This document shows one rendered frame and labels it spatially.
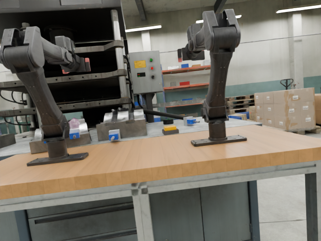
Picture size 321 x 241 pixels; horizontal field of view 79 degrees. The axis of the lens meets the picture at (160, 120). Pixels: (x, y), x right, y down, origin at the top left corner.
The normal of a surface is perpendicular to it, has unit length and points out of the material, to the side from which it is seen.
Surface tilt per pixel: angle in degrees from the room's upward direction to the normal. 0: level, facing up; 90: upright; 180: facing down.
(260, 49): 90
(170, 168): 90
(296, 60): 90
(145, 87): 90
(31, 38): 64
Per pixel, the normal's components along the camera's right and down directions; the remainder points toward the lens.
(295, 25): -0.04, 0.11
